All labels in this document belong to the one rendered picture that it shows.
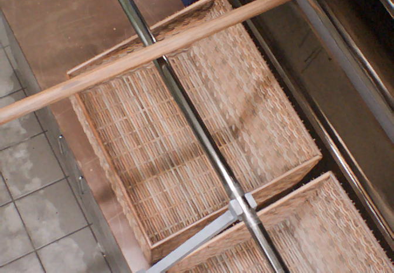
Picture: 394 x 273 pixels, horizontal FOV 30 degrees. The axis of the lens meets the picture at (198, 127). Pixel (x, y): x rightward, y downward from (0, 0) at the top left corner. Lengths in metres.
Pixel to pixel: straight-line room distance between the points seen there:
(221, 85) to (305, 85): 0.40
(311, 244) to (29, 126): 1.24
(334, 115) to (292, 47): 0.20
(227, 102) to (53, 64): 0.53
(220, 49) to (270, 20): 0.28
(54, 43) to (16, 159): 0.62
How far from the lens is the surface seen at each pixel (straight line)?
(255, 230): 1.39
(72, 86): 1.45
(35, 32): 2.27
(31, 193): 2.67
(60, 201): 2.64
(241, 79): 2.01
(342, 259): 1.91
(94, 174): 2.05
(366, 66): 1.27
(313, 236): 1.96
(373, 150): 1.67
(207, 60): 2.14
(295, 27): 1.77
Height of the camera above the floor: 2.49
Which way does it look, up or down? 65 degrees down
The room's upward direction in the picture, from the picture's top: 11 degrees clockwise
